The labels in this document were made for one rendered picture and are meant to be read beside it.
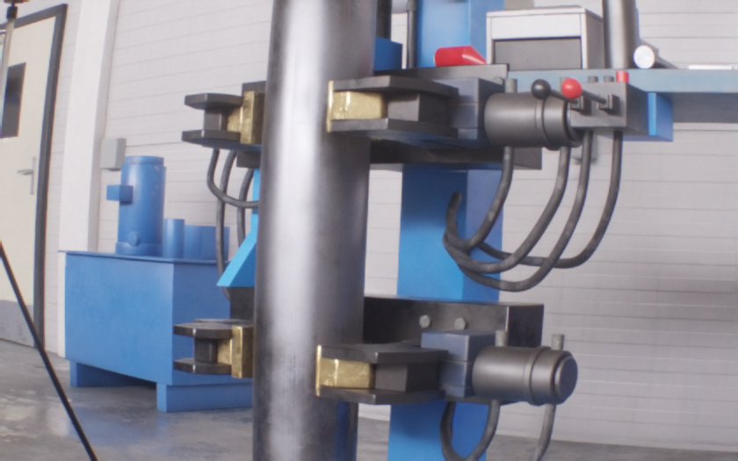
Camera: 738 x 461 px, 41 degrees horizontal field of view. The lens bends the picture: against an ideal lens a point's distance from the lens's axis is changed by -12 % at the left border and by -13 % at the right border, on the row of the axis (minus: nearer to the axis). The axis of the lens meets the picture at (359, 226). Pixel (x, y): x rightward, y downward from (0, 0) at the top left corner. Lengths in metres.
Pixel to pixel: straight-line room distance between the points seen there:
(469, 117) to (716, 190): 1.96
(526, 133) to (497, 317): 0.37
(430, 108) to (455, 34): 0.56
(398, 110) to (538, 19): 0.37
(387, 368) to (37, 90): 4.89
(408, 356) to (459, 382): 0.15
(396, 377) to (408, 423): 0.59
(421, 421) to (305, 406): 0.47
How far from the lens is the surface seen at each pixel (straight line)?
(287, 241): 2.12
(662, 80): 2.01
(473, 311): 2.18
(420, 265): 2.52
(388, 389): 1.98
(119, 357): 4.67
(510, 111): 2.02
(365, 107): 1.99
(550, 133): 1.99
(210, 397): 4.62
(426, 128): 1.95
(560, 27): 2.13
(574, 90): 1.76
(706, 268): 3.88
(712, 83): 1.97
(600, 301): 4.06
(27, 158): 6.63
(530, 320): 2.21
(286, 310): 2.12
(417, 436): 2.54
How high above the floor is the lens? 0.70
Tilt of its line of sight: 1 degrees up
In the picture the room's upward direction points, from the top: 3 degrees clockwise
